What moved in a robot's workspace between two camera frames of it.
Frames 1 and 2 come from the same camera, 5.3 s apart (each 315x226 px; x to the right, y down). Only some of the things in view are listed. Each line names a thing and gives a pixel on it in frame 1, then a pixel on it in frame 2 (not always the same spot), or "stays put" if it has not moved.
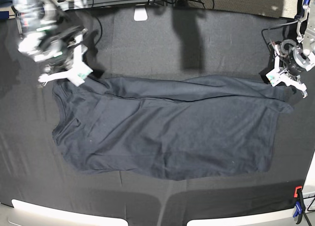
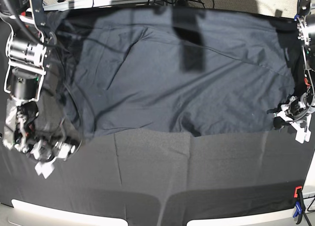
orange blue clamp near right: x=299 y=205 stays put
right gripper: x=277 y=75 to x=296 y=113
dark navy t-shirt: x=169 y=129 to x=210 y=73
